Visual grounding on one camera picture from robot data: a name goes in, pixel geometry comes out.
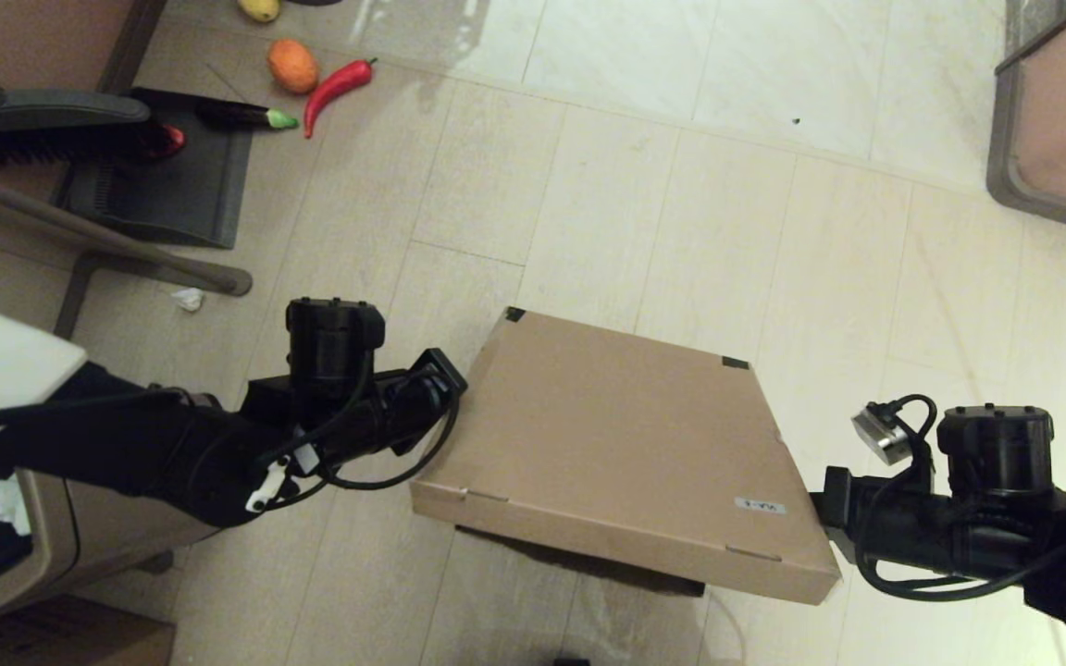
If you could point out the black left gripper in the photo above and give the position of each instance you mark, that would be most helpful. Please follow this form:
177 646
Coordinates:
334 351

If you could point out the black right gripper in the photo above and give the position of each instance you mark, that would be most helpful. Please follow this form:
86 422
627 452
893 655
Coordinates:
996 453

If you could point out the brown cardboard shoe box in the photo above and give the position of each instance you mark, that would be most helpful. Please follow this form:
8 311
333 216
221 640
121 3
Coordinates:
625 435

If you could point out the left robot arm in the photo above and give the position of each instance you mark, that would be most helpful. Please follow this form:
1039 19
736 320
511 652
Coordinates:
144 453

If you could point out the crumpled white tissue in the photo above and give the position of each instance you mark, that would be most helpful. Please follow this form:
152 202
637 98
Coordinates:
10 504
188 299

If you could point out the dark grey dustpan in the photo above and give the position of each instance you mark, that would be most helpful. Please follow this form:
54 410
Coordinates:
172 199

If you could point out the purple toy eggplant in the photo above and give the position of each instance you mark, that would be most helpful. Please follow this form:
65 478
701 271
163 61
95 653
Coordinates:
235 115

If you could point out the red round toy fruit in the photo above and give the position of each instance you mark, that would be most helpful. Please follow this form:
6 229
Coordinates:
173 141

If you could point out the red toy chili pepper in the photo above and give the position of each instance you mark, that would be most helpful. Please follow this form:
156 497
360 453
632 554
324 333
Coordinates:
337 83

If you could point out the orange toy fruit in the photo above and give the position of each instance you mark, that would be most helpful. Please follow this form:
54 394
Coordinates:
292 67

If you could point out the brown plastic trash bin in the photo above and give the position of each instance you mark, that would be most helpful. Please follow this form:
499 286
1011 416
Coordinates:
61 555

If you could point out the dark round object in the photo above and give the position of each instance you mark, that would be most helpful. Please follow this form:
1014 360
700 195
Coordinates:
313 2

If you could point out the yellow toy mango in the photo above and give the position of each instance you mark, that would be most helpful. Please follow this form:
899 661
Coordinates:
259 8

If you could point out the black bristle broom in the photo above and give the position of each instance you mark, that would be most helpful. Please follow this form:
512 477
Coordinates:
52 134

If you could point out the plain brown cardboard carton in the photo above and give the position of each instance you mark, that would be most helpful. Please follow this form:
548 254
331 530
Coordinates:
52 638

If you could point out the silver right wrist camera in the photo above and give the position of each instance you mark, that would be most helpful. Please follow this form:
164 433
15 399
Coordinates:
883 437

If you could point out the brown metal furniture frame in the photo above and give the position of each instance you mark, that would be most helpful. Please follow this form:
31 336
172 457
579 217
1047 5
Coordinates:
126 248

